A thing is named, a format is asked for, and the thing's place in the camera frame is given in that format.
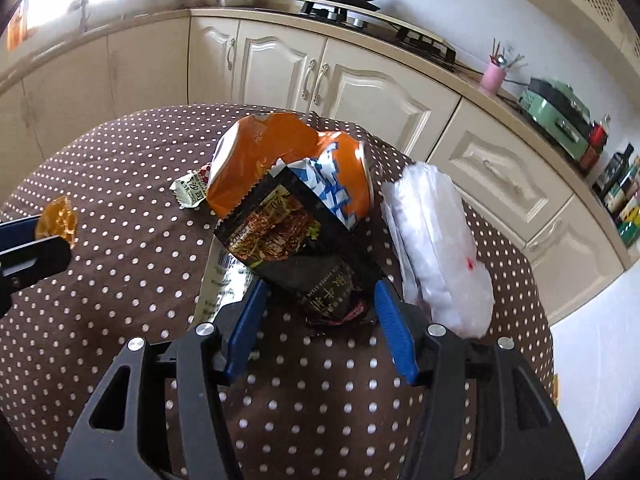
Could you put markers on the cream lattice wall cabinet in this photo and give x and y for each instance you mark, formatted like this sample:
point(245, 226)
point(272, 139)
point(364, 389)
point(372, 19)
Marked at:
point(585, 0)

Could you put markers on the white plastic bag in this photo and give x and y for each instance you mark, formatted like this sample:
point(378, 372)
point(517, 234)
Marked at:
point(435, 240)

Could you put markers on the cream kitchen base cabinets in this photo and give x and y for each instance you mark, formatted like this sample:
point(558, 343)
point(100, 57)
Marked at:
point(360, 85)

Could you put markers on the black noodle packet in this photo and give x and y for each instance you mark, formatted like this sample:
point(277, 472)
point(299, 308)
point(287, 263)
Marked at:
point(300, 260)

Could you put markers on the brown polka dot tablecloth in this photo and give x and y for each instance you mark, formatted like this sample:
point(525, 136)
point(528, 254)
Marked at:
point(125, 285)

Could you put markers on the orange snack bag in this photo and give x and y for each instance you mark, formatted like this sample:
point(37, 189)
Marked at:
point(260, 160)

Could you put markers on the green electric cooker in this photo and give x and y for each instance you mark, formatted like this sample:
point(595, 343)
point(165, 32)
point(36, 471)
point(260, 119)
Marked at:
point(555, 115)

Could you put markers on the row of condiment bottles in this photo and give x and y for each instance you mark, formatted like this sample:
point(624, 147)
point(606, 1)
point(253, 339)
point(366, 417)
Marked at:
point(622, 195)

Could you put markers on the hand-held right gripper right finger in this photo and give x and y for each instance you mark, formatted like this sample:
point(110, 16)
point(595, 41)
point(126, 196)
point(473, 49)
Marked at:
point(397, 330)

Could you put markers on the orange candy wrapper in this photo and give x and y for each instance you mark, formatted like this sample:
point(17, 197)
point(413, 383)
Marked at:
point(57, 220)

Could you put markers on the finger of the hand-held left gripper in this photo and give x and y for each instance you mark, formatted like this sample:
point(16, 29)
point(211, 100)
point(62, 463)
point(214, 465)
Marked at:
point(17, 235)
point(42, 260)

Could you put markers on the small green white packet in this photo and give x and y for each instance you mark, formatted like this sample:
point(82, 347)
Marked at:
point(192, 187)

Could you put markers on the black gas stove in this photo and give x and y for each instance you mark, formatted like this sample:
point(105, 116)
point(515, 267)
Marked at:
point(420, 42)

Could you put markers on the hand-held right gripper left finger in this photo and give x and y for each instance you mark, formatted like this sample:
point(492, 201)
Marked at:
point(245, 330)

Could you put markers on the silver printed wrapper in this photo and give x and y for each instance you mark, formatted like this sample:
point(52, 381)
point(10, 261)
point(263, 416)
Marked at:
point(222, 280)

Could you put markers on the pink utensil holder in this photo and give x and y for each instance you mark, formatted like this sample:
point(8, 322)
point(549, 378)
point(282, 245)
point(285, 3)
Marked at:
point(494, 77)

